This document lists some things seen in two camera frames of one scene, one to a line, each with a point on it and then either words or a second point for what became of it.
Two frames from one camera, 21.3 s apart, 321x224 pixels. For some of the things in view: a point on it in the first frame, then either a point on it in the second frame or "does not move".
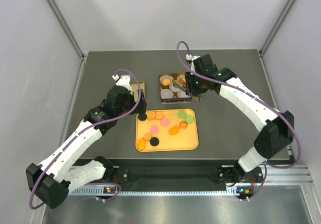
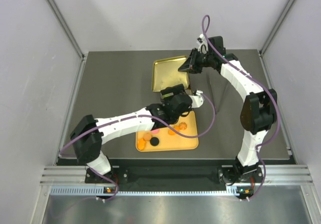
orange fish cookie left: x=141 y=144 does not move
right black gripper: x=191 y=89 -> x=189 y=65
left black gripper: x=142 y=104 -> x=174 y=90
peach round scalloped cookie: x=147 y=136 does not move
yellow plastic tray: x=168 y=129 does not move
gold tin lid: x=135 y=89 -> x=166 y=74
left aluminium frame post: x=58 y=14 does not move
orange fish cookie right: x=174 y=130 does not move
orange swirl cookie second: x=183 y=124 does not move
